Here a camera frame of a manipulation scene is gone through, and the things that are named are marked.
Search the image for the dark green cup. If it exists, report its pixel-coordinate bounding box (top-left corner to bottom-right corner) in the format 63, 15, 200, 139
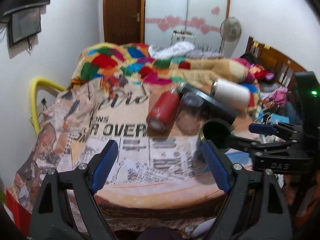
197, 118, 232, 152

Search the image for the clear glass cup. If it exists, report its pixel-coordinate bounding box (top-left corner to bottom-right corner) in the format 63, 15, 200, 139
176, 92, 203, 136

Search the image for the white thermos bottle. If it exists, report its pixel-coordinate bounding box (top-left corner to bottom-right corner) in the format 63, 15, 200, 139
210, 78, 251, 111

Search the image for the black thermos bottle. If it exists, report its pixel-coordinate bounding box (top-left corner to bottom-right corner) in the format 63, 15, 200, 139
175, 82, 238, 125

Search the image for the red plush toy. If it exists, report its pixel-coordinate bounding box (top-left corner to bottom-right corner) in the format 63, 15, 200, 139
250, 65, 274, 81

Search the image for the wooden bed headboard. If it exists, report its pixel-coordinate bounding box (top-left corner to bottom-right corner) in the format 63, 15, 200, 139
246, 36, 306, 88

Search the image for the red thermos bottle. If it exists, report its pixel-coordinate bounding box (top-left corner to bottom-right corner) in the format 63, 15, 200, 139
146, 89, 180, 133

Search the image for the newspaper print blanket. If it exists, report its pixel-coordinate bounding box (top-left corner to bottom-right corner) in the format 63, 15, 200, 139
13, 76, 258, 233

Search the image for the standing electric fan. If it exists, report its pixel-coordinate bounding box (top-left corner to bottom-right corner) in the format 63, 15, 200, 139
219, 17, 242, 53

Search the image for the white checked cloth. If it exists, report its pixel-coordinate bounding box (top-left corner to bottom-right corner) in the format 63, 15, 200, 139
148, 41, 195, 60

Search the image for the sliding wardrobe with hearts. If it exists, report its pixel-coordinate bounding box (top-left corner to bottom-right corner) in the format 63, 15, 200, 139
144, 0, 231, 51

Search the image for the colourful patchwork blanket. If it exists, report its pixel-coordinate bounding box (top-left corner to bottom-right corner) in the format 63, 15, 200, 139
71, 42, 260, 102

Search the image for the dark brown wooden door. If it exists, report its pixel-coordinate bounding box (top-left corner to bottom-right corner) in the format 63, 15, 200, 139
103, 0, 145, 44

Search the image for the yellow bed rail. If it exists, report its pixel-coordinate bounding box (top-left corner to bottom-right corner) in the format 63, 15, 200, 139
29, 76, 67, 136

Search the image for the small wall mounted monitor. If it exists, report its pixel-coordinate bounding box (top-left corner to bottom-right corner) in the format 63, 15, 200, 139
8, 8, 41, 48

